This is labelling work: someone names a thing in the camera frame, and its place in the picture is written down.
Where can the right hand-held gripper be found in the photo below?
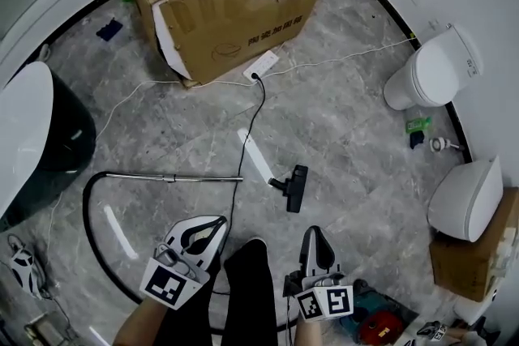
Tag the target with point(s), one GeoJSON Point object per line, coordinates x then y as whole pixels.
{"type": "Point", "coordinates": [324, 302]}

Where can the small dark blue cloth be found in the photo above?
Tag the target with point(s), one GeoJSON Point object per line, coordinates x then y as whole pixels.
{"type": "Point", "coordinates": [416, 139]}

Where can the person's right leg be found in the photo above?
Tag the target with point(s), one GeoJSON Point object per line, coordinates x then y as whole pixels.
{"type": "Point", "coordinates": [251, 287]}

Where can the idle grey gripper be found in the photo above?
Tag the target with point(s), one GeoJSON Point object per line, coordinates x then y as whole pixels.
{"type": "Point", "coordinates": [434, 330]}

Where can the white wall-hung toilet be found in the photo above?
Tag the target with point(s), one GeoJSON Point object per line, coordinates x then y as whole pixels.
{"type": "Point", "coordinates": [462, 200]}

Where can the silver vacuum cleaner wand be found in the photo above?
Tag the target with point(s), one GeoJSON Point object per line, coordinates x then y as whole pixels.
{"type": "Point", "coordinates": [194, 177]}

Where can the white round drain fitting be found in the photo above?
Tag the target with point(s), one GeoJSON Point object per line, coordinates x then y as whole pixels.
{"type": "Point", "coordinates": [438, 144]}

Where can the white power strip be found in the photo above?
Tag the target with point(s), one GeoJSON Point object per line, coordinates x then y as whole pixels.
{"type": "Point", "coordinates": [262, 64]}

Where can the black floor nozzle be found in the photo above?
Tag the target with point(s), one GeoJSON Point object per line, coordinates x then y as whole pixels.
{"type": "Point", "coordinates": [298, 190]}

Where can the small cardboard box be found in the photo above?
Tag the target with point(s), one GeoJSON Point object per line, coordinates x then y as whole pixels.
{"type": "Point", "coordinates": [462, 267]}

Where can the person's left forearm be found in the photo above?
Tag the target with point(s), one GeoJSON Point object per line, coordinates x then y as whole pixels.
{"type": "Point", "coordinates": [138, 324]}

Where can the large torn cardboard box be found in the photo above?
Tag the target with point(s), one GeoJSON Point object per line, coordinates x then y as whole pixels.
{"type": "Point", "coordinates": [227, 12]}

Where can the grey metal box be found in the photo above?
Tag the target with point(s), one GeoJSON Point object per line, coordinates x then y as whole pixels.
{"type": "Point", "coordinates": [50, 330]}

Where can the white ceramic piece in box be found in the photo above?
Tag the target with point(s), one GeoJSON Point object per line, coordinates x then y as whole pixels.
{"type": "Point", "coordinates": [166, 40]}

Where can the red teal vacuum cleaner body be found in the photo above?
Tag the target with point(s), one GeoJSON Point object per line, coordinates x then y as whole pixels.
{"type": "Point", "coordinates": [381, 326]}

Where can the white toilet with labelled lid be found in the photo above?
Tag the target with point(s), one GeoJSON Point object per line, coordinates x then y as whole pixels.
{"type": "Point", "coordinates": [434, 71]}

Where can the person's right forearm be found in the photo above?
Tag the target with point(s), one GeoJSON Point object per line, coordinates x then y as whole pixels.
{"type": "Point", "coordinates": [308, 335]}

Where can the idle white black gripper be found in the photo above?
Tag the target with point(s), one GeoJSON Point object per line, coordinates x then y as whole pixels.
{"type": "Point", "coordinates": [26, 271]}

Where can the green packet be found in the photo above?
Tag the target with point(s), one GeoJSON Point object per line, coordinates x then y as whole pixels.
{"type": "Point", "coordinates": [418, 125]}

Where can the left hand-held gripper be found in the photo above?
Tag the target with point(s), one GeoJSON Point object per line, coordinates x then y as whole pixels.
{"type": "Point", "coordinates": [170, 283]}

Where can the dark blue plastic piece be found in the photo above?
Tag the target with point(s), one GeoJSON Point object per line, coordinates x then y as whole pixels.
{"type": "Point", "coordinates": [109, 29]}

